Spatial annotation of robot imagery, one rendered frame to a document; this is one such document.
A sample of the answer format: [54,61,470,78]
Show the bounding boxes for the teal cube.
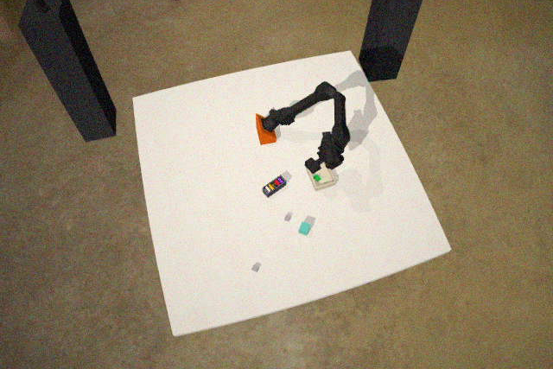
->
[299,222,310,236]

